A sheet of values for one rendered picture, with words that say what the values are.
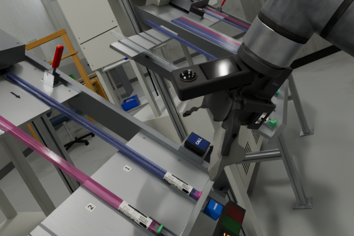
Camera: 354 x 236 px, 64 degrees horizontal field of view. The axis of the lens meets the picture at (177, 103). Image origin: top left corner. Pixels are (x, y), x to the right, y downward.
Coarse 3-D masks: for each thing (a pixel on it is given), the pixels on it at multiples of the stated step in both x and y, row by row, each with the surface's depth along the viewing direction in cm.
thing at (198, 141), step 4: (192, 136) 64; (196, 136) 64; (188, 140) 62; (192, 140) 62; (196, 140) 63; (200, 140) 63; (204, 140) 64; (196, 144) 62; (200, 144) 62; (204, 144) 63; (204, 148) 62
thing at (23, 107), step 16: (16, 64) 69; (32, 64) 71; (0, 80) 63; (32, 80) 67; (0, 96) 59; (16, 96) 61; (32, 96) 62; (64, 96) 66; (0, 112) 56; (16, 112) 57; (32, 112) 59; (48, 112) 62; (0, 128) 52
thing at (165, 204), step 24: (144, 144) 63; (120, 168) 55; (144, 168) 57; (168, 168) 60; (192, 168) 62; (120, 192) 51; (144, 192) 53; (168, 192) 55; (48, 216) 43; (72, 216) 45; (96, 216) 46; (120, 216) 47; (168, 216) 51
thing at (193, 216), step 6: (204, 186) 58; (210, 186) 57; (204, 192) 55; (204, 198) 54; (198, 204) 52; (192, 210) 53; (198, 210) 51; (192, 216) 50; (186, 222) 49; (192, 222) 49; (186, 228) 47; (180, 234) 48; (186, 234) 46
